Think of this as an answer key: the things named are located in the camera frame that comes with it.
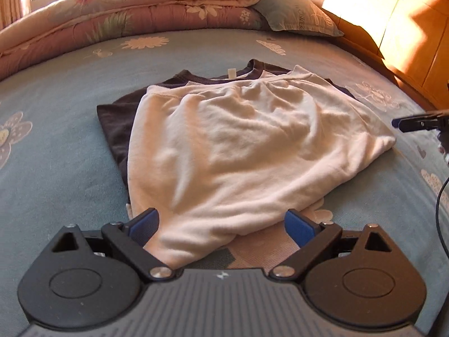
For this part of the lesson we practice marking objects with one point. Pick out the wooden headboard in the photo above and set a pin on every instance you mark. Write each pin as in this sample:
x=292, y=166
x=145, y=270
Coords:
x=403, y=24

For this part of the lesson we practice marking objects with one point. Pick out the pink floral folded quilt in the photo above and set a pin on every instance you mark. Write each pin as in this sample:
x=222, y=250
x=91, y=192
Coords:
x=105, y=17

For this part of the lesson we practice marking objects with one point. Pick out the blue-green floral pillow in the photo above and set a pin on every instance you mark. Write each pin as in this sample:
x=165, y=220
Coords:
x=298, y=14

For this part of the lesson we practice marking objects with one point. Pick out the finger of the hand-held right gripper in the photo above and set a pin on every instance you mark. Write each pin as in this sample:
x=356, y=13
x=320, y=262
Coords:
x=414, y=123

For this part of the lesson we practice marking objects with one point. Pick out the white and navy raglan sweatshirt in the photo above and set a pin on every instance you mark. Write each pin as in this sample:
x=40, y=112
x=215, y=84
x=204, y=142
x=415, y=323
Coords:
x=228, y=147

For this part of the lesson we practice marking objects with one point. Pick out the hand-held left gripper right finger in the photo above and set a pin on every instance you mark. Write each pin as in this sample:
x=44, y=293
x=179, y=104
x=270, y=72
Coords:
x=300, y=226

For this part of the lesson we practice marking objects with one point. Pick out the pink patterned curtain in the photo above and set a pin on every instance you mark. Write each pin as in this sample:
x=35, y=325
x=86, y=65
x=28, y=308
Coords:
x=14, y=0

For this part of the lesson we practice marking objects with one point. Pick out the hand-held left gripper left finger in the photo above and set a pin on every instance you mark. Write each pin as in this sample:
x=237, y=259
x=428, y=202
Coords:
x=145, y=224

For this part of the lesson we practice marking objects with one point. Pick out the bed with blue floral sheet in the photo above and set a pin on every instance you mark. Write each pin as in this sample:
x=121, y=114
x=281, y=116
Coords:
x=52, y=182

